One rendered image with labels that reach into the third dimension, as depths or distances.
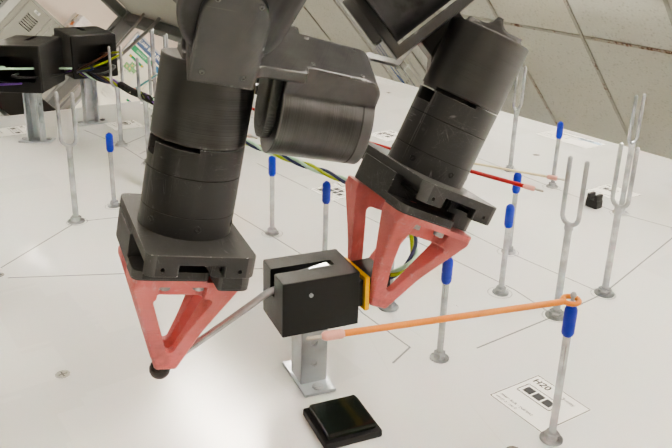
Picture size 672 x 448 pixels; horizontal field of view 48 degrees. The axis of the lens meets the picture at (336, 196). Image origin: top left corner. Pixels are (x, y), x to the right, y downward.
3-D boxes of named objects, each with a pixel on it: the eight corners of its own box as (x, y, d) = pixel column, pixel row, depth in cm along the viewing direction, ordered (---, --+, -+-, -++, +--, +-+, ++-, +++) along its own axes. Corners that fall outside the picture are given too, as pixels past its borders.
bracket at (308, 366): (282, 364, 57) (282, 304, 55) (312, 357, 57) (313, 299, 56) (304, 398, 53) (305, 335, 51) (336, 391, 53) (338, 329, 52)
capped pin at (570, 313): (534, 439, 49) (556, 291, 45) (546, 429, 50) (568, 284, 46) (555, 450, 48) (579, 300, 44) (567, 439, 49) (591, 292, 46)
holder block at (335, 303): (262, 309, 54) (262, 259, 53) (334, 297, 56) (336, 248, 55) (282, 338, 50) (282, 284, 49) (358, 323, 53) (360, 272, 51)
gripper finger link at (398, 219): (381, 285, 59) (433, 178, 58) (429, 331, 53) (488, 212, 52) (309, 265, 56) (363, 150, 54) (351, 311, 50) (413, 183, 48)
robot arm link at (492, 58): (463, -3, 48) (544, 34, 48) (454, 8, 55) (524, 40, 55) (417, 96, 50) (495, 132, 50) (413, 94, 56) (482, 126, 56)
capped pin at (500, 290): (511, 296, 68) (522, 206, 65) (495, 297, 68) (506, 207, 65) (505, 288, 69) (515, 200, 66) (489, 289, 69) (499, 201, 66)
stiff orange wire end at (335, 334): (302, 337, 41) (302, 328, 41) (573, 298, 46) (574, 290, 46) (309, 349, 40) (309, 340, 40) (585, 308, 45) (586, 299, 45)
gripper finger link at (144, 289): (198, 330, 55) (218, 210, 52) (224, 385, 49) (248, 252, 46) (101, 331, 52) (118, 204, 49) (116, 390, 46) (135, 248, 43)
